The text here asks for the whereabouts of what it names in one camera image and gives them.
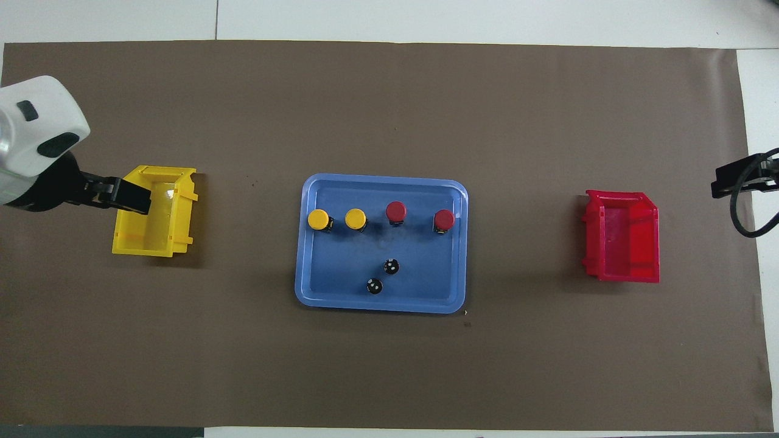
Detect yellow plastic parts bin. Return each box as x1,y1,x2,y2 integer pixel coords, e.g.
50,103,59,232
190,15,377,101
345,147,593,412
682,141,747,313
112,165,198,258

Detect brown paper table mat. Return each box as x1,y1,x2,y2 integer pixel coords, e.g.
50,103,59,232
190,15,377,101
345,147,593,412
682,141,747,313
0,40,775,431

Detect red plastic parts bin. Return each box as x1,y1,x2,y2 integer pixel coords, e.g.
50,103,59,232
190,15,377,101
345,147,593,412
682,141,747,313
581,190,660,283

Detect blue plastic tray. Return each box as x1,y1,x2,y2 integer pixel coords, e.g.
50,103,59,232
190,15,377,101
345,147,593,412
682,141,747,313
295,173,469,315

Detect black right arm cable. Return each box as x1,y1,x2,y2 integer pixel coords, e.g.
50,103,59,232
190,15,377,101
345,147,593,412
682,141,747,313
729,148,779,238

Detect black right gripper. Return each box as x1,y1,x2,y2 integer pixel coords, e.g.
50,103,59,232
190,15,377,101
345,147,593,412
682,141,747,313
711,151,779,199

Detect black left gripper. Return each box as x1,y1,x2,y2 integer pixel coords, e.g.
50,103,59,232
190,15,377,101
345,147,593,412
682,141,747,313
3,151,152,215

